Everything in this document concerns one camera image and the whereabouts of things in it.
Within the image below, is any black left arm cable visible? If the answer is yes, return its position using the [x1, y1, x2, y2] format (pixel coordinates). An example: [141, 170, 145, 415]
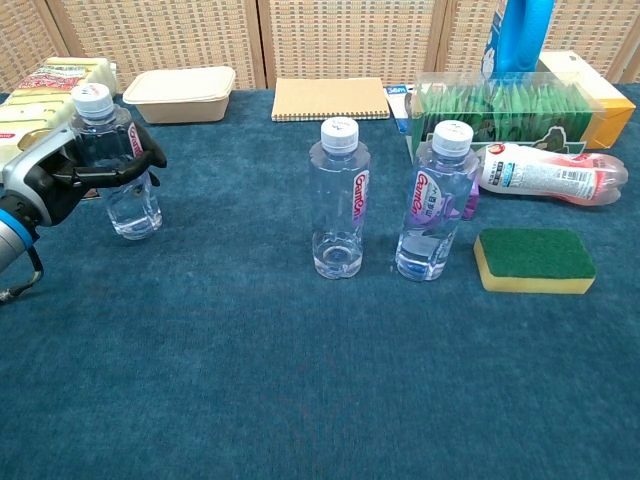
[0, 243, 45, 305]

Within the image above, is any red white labelled plastic bottle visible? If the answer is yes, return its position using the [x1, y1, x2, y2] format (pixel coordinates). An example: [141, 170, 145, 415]
[474, 142, 630, 207]

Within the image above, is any green yellow scouring sponge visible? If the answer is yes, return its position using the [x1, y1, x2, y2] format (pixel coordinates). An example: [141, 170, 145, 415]
[473, 228, 598, 295]

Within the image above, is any blue table carpet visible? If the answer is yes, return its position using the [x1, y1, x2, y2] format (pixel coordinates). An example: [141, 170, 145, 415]
[0, 84, 640, 480]

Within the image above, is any clear water bottle white cap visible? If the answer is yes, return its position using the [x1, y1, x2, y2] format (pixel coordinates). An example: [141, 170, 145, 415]
[394, 120, 480, 282]
[308, 117, 372, 280]
[69, 83, 164, 241]

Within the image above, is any beige lidded food container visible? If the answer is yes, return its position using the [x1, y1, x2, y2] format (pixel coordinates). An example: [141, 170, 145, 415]
[122, 65, 237, 125]

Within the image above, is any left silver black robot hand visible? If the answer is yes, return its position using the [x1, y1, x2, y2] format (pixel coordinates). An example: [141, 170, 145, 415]
[0, 119, 169, 229]

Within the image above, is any brown spiral notebook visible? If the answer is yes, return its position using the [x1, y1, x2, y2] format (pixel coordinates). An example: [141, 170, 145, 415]
[271, 77, 391, 123]

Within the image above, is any white and orange carton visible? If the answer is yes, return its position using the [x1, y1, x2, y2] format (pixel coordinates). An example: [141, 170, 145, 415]
[537, 49, 637, 150]

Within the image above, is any blue pump detergent bottle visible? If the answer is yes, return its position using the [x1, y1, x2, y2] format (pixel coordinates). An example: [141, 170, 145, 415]
[480, 0, 556, 84]

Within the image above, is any yellow sponge multipack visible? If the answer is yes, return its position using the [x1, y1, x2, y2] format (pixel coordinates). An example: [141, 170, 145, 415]
[0, 56, 117, 166]

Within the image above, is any clear box of green sachets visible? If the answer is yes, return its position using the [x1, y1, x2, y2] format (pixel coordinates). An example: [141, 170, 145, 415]
[408, 71, 607, 164]

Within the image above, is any binder clips pack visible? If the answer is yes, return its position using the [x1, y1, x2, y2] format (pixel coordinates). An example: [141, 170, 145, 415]
[384, 84, 416, 134]

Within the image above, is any woven wicker folding screen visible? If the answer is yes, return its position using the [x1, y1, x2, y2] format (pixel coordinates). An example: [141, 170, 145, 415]
[0, 0, 640, 94]

